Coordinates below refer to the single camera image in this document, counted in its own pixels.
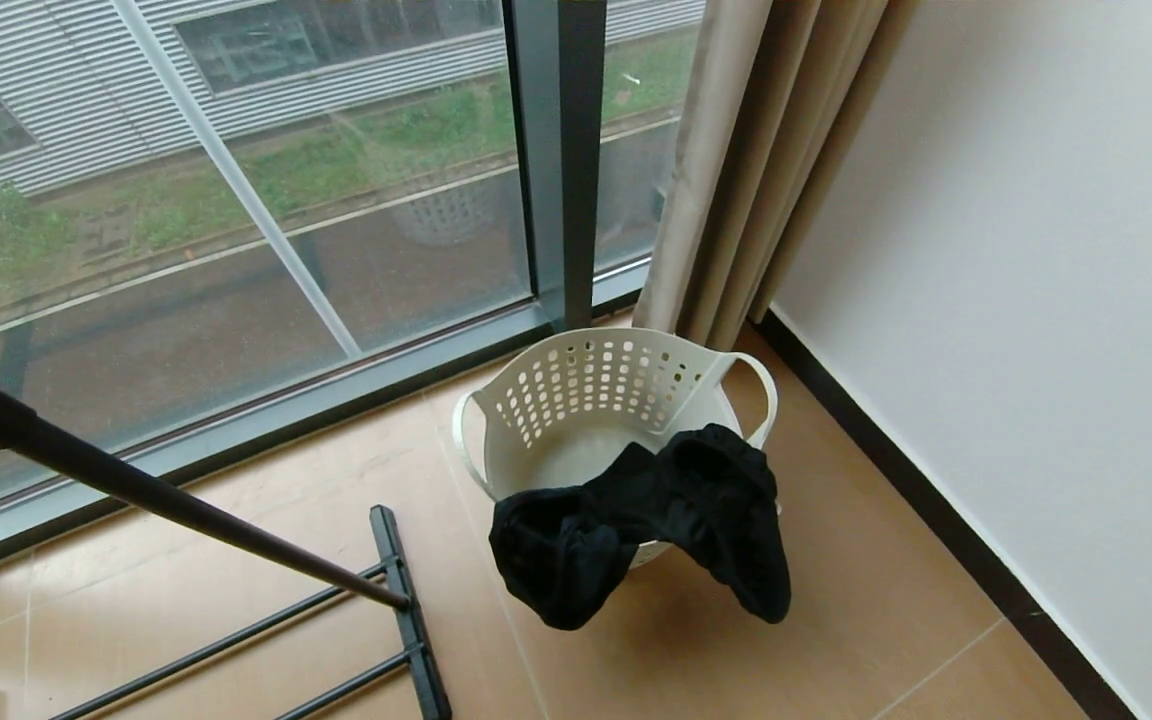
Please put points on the window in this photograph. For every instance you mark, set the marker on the window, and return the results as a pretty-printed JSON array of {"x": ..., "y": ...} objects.
[{"x": 561, "y": 150}]

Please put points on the white laundry basket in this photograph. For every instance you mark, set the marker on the white laundry basket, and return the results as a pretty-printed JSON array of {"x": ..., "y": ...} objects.
[{"x": 586, "y": 380}]

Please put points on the black clothes rack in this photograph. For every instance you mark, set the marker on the black clothes rack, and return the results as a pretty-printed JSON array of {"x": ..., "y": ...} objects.
[{"x": 416, "y": 640}]

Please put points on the black garment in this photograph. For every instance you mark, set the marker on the black garment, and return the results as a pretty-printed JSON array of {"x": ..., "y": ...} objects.
[
  {"x": 556, "y": 560},
  {"x": 726, "y": 520}
]

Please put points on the beige curtain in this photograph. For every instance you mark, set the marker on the beige curtain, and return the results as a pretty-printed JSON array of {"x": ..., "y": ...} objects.
[{"x": 736, "y": 200}]

